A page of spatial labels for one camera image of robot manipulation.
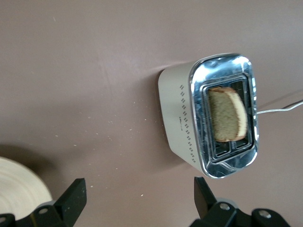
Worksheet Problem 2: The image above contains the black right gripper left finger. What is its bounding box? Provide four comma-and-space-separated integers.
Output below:
0, 178, 87, 227

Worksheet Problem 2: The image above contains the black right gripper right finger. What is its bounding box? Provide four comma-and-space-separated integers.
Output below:
188, 176, 292, 227

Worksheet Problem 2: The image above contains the round light wooden plate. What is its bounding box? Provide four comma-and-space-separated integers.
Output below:
0, 156, 53, 216

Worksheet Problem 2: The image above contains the slice of brown-crusted bread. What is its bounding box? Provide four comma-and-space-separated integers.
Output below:
207, 86, 250, 143

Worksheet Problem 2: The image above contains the beige chrome-topped toaster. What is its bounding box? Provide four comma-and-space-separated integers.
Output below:
158, 52, 260, 179

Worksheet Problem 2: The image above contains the white toaster power cord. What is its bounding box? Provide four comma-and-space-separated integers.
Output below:
256, 99, 303, 116

